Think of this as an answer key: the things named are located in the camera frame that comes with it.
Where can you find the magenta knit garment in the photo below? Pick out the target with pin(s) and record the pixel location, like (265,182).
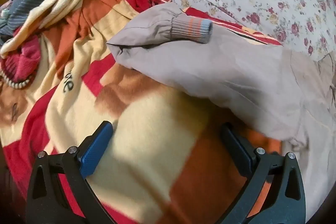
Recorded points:
(25,58)

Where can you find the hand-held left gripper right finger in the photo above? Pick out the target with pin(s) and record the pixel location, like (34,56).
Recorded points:
(237,150)

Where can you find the beige jacket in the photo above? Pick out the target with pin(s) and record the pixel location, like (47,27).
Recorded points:
(223,74)

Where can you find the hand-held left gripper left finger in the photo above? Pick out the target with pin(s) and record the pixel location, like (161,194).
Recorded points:
(95,150)

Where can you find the red orange cream printed blanket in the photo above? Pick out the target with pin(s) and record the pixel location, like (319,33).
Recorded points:
(147,140)

